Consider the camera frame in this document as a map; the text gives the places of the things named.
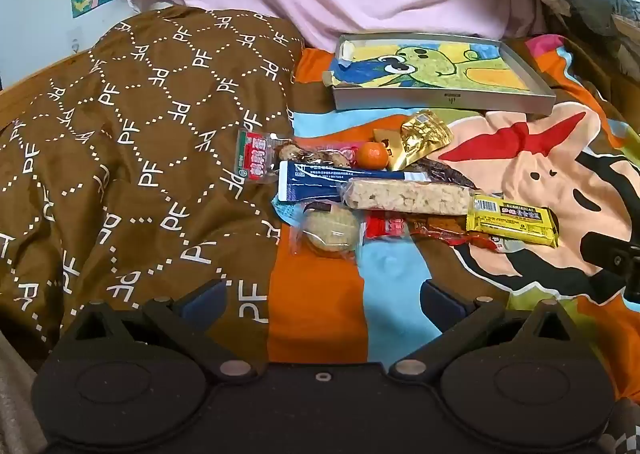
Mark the blue white long packet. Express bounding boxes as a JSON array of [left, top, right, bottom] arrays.
[[276, 159, 432, 205]]

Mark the round biscuit clear packet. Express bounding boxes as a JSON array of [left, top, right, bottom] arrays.
[[289, 201, 364, 258]]

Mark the yellow snack bar packet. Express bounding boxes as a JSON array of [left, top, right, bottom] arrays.
[[465, 193, 560, 249]]

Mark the grey tray with frog drawing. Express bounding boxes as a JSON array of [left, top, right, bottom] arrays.
[[322, 32, 557, 114]]

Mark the brown patterned blanket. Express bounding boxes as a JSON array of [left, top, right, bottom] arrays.
[[0, 4, 307, 371]]

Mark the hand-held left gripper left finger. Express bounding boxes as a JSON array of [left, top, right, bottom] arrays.
[[64, 278, 267, 381]]

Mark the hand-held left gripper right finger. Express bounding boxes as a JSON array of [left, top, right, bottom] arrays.
[[389, 278, 583, 381]]

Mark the clear quail egg packet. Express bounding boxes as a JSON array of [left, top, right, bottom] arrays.
[[234, 127, 362, 183]]

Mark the gold foil snack packet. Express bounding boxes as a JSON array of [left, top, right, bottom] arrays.
[[387, 109, 455, 173]]

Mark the rice crispy bar packet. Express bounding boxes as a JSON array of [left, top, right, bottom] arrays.
[[339, 177, 476, 216]]

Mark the red sausage packet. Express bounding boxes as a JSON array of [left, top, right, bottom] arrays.
[[362, 211, 527, 255]]

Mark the orange tangerine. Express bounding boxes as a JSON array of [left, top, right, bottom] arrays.
[[355, 140, 390, 171]]

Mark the checkered cloth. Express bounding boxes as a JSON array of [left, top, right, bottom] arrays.
[[597, 396, 640, 454]]

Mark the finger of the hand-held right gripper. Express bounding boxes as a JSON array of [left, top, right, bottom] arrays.
[[580, 231, 640, 306]]

